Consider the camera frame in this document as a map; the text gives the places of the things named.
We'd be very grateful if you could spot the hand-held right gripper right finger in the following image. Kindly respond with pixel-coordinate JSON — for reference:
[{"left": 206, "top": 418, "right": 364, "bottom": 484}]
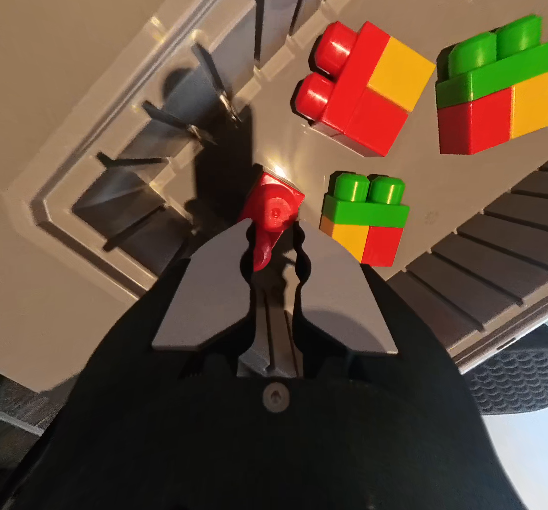
[{"left": 292, "top": 220, "right": 399, "bottom": 356}]

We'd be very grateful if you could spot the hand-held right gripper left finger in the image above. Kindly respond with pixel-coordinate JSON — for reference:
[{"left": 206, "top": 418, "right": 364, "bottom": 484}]
[{"left": 152, "top": 219, "right": 253, "bottom": 351}]

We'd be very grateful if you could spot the yellow single-stud mega block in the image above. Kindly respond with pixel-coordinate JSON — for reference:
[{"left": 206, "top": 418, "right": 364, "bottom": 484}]
[
  {"left": 319, "top": 216, "right": 370, "bottom": 262},
  {"left": 367, "top": 36, "right": 436, "bottom": 113},
  {"left": 509, "top": 71, "right": 548, "bottom": 140}
]

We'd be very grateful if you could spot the green two-stud mega block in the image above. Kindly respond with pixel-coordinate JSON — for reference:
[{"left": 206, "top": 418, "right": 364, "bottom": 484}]
[
  {"left": 436, "top": 15, "right": 548, "bottom": 109},
  {"left": 321, "top": 172, "right": 410, "bottom": 228}
]

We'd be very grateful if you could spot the red two-stud mega block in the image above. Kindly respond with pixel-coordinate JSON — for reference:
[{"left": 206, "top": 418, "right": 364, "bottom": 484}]
[
  {"left": 293, "top": 21, "right": 391, "bottom": 134},
  {"left": 237, "top": 172, "right": 305, "bottom": 272}
]

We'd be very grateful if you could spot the grey plastic bin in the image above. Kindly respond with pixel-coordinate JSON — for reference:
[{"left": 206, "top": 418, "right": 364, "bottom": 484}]
[{"left": 2, "top": 0, "right": 548, "bottom": 374}]

